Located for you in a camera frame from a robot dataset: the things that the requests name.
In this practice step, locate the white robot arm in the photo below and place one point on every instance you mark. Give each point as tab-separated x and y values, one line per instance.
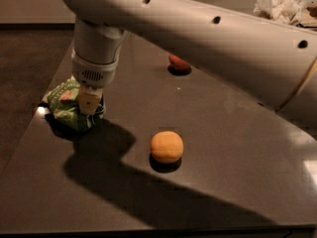
275	64

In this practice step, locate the orange fruit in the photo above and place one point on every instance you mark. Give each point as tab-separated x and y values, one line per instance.
166	147

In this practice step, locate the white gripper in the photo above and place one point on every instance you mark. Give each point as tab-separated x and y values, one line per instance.
93	73

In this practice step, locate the red apple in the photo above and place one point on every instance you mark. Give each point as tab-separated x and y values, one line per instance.
178	63

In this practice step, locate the green jalapeno chip bag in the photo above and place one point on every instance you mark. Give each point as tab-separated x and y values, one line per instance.
63	105

